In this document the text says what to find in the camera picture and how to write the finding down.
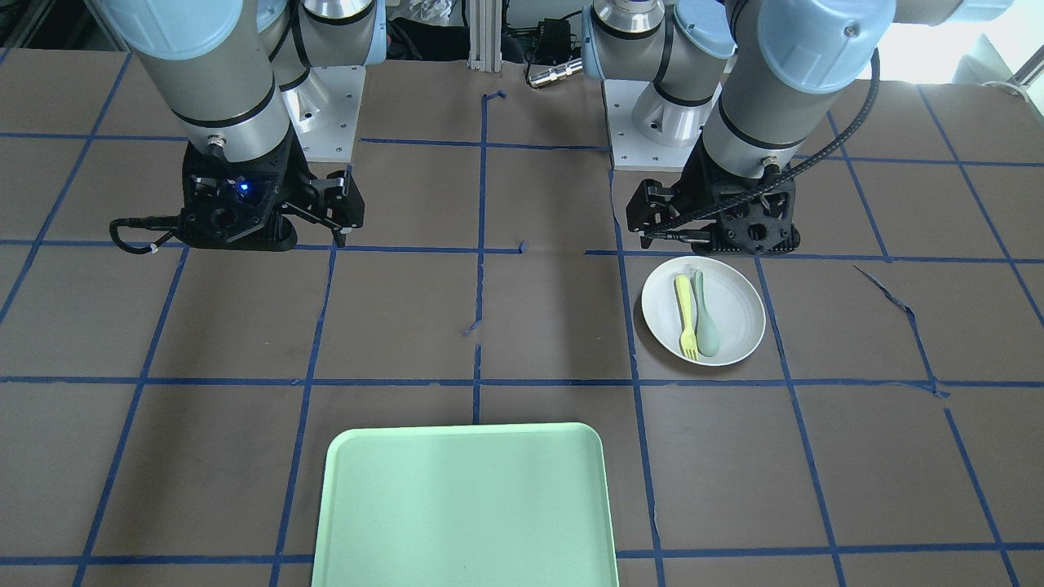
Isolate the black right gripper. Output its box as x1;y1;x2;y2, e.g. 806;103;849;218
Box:
176;130;365;252

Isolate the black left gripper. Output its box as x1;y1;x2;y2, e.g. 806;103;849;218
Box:
626;140;801;256

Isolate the white round plate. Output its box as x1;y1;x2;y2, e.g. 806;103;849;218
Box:
639;256;767;367

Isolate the yellow plastic fork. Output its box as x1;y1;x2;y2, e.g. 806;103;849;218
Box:
674;274;698;361

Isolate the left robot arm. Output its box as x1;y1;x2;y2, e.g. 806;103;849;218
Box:
582;1;1011;255

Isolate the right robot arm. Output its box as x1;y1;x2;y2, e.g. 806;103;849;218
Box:
100;1;387;255

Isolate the pale green plastic spoon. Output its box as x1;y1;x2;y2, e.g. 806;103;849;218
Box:
691;271;721;357

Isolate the silver metal cylinder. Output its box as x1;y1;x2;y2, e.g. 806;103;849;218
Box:
525;57;584;90

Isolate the black power adapter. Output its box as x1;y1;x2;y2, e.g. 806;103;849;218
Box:
533;18;572;52

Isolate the light green tray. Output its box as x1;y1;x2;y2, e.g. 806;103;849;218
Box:
311;422;620;586

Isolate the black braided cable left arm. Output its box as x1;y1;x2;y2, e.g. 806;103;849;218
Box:
653;49;882;239

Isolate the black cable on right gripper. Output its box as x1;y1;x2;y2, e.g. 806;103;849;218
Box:
108;214;187;255

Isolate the aluminium frame post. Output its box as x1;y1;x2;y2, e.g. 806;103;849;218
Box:
462;0;503;74

